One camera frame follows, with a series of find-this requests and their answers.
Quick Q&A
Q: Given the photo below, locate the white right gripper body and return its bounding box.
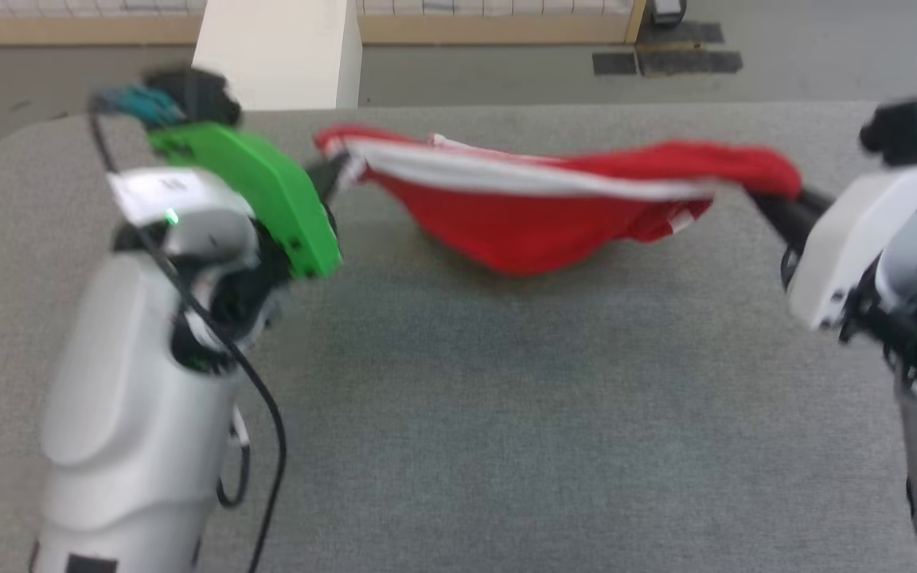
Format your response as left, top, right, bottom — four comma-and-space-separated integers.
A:
783, 156, 917, 332

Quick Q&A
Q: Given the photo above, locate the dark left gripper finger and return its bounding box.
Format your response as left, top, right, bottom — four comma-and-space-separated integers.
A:
302, 154, 357, 203

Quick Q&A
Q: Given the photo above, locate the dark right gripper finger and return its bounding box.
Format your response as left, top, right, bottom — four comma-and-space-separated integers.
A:
747, 186, 835, 251

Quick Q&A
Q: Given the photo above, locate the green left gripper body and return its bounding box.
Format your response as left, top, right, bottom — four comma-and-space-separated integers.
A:
146, 122, 345, 281

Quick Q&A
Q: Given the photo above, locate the red garment with white band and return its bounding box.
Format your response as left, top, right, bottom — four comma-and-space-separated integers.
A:
313, 123, 803, 279

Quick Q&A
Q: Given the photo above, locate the white box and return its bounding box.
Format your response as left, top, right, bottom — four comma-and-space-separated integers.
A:
191, 0, 364, 111

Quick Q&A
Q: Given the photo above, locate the large black floor mat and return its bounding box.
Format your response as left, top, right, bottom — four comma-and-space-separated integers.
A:
635, 21, 744, 79

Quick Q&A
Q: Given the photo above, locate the small black floor mat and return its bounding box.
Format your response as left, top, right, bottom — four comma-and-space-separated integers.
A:
591, 51, 639, 77

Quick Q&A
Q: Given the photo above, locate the lemon print partition screen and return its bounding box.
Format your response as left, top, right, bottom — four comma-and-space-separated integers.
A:
0, 0, 649, 47

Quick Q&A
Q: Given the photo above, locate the grey metal stand foot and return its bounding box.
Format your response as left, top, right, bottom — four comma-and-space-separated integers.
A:
648, 0, 689, 26

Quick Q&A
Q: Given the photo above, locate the white left cable tag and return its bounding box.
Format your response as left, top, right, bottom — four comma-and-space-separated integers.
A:
107, 169, 209, 227

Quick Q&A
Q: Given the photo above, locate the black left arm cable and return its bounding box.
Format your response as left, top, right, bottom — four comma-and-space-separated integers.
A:
88, 83, 289, 573

